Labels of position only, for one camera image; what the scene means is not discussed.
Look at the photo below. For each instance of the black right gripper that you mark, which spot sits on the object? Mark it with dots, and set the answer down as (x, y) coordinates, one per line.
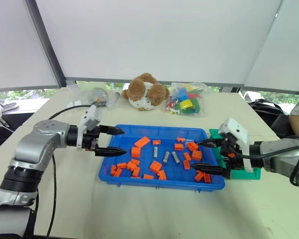
(233, 159)

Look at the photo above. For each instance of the small orange building block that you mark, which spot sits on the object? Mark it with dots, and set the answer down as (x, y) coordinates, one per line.
(181, 140)
(156, 142)

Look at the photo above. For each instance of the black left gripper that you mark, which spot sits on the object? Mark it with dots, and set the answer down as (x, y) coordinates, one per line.
(91, 142)

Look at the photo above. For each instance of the white sandals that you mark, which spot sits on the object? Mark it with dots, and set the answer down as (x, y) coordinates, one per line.
(2, 107)

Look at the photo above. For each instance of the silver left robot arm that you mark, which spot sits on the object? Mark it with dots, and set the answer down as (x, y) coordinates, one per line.
(40, 139)

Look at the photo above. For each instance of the green plastic box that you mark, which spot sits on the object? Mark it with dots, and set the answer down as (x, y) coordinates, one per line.
(244, 175)

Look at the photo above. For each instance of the dark window frame post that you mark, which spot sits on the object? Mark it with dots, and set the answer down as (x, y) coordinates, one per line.
(47, 47)

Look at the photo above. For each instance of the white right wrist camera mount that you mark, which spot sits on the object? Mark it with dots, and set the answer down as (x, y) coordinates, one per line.
(236, 130)

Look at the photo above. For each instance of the blue plastic tray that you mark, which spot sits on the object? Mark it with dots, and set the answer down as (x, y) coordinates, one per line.
(124, 154)

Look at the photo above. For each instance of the black backpack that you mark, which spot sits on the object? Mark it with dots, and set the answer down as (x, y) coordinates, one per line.
(271, 112)

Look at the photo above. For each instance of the clear bag of dark parts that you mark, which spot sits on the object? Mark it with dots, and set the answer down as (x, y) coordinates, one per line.
(94, 97)

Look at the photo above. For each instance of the large orange building block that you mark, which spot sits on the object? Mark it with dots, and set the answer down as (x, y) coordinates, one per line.
(142, 142)
(196, 155)
(155, 166)
(136, 152)
(192, 146)

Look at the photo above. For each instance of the brown white plush bear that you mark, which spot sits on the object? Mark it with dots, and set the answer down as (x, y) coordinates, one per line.
(139, 87)

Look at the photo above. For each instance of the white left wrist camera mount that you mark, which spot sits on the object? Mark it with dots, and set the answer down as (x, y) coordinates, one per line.
(89, 119)

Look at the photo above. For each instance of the bag of colourful toys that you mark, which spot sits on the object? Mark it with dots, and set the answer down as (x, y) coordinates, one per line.
(187, 102)

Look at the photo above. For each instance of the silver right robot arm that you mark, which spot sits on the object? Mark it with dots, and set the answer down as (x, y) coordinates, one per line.
(276, 159)

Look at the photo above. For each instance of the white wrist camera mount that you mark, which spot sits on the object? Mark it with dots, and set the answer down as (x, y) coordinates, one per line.
(236, 130)
(89, 119)

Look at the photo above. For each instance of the small clear plastic bag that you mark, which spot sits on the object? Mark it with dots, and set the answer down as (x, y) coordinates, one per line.
(114, 99)

